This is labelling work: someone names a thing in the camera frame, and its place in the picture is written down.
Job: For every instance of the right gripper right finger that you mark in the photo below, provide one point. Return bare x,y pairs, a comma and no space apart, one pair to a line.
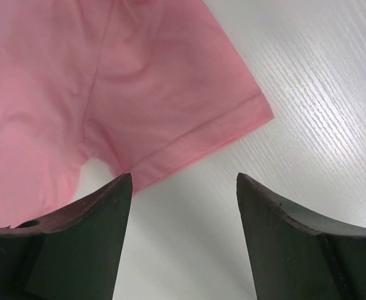
297,253

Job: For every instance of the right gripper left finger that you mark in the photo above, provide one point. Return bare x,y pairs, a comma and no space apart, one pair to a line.
71,253

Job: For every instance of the pink t shirt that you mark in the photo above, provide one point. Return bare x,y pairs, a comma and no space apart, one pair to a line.
148,87

